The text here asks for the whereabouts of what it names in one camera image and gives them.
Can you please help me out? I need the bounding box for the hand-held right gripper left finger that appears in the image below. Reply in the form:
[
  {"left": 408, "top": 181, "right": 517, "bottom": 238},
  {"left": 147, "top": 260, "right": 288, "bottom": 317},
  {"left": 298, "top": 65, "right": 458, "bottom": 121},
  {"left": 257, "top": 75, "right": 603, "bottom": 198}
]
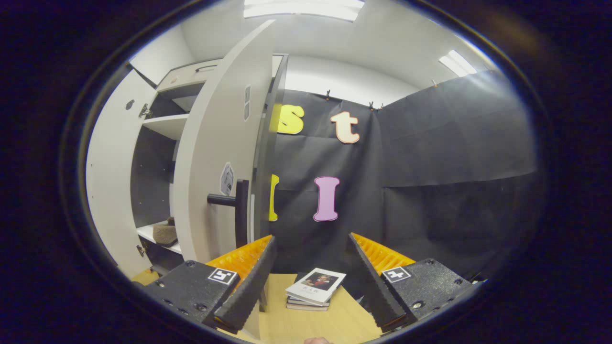
[{"left": 142, "top": 234, "right": 278, "bottom": 335}]

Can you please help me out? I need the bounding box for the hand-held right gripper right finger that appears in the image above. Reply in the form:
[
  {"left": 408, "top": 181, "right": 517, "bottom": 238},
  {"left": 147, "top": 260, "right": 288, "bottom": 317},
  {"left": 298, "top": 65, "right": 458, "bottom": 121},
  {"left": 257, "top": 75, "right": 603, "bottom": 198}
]
[{"left": 348, "top": 232, "right": 481, "bottom": 334}]

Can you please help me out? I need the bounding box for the brown fuzzy shoe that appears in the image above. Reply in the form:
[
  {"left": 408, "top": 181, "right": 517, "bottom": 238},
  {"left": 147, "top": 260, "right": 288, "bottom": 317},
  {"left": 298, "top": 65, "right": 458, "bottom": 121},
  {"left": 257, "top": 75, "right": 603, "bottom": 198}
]
[{"left": 152, "top": 217, "right": 179, "bottom": 247}]

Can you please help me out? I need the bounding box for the white shoe cabinet door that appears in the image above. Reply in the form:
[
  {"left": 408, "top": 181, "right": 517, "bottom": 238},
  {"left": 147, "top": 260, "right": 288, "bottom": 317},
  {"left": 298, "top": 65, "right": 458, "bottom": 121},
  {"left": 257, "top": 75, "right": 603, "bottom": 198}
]
[
  {"left": 172, "top": 19, "right": 277, "bottom": 341},
  {"left": 85, "top": 72, "right": 158, "bottom": 280}
]

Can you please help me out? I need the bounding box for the white shoe cabinet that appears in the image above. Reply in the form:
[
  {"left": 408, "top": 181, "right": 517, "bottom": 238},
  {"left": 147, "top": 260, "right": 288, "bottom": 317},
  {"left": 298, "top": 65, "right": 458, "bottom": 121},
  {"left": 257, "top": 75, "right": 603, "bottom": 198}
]
[{"left": 130, "top": 54, "right": 290, "bottom": 275}]

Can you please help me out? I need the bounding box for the white portrait cover book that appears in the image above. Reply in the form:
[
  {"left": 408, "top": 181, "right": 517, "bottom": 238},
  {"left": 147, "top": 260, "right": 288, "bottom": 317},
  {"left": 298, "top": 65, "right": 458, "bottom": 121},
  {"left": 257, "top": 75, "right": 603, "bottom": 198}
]
[{"left": 285, "top": 268, "right": 347, "bottom": 307}]

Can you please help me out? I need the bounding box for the black backdrop cloth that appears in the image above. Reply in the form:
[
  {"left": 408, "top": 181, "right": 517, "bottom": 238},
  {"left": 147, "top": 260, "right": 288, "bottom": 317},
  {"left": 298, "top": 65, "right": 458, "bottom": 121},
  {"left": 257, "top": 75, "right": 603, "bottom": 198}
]
[{"left": 270, "top": 69, "right": 543, "bottom": 287}]

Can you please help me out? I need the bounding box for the ceiling light panel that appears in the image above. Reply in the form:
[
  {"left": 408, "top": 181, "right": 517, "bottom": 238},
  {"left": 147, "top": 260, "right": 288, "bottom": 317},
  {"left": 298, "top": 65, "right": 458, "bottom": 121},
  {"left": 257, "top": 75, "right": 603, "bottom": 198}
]
[
  {"left": 244, "top": 0, "right": 365, "bottom": 22},
  {"left": 439, "top": 49, "right": 478, "bottom": 77}
]

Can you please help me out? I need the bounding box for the black door handle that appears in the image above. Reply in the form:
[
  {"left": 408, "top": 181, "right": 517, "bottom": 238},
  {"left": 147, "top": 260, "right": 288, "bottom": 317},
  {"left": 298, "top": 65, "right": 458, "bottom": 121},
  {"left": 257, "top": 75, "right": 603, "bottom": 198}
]
[{"left": 207, "top": 179, "right": 250, "bottom": 249}]

